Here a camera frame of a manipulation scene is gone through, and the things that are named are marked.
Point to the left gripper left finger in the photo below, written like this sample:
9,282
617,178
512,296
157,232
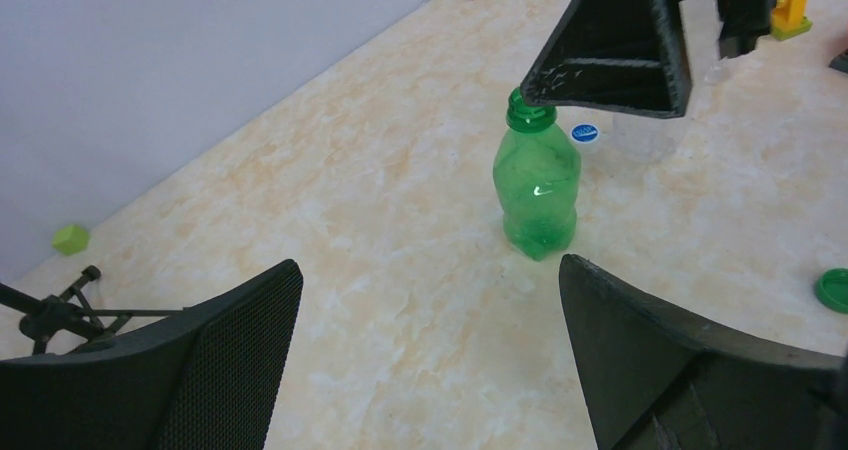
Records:
206,377

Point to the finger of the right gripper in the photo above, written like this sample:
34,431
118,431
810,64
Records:
623,56

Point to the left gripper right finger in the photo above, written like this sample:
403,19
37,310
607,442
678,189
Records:
658,376

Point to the clear bottle blue-white cap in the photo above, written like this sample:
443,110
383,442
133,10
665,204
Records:
648,140

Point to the green plastic bottle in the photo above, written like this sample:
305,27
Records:
536,173

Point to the green bottle cap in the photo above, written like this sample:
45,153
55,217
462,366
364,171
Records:
831,289

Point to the yellow green block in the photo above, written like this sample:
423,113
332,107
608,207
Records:
788,19

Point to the black tripod green pole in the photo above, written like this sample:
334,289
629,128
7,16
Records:
70,311

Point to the small green cap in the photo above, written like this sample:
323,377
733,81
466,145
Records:
70,240

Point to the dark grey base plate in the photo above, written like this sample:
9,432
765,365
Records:
840,62

